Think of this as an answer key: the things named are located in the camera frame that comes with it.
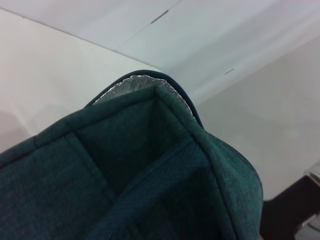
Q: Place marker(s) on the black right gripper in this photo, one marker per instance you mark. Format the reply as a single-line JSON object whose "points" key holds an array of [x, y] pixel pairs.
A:
{"points": [[287, 212]]}

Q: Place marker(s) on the dark teal insulated lunch bag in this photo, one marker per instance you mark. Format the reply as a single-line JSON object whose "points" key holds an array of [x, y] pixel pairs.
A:
{"points": [[125, 180]]}

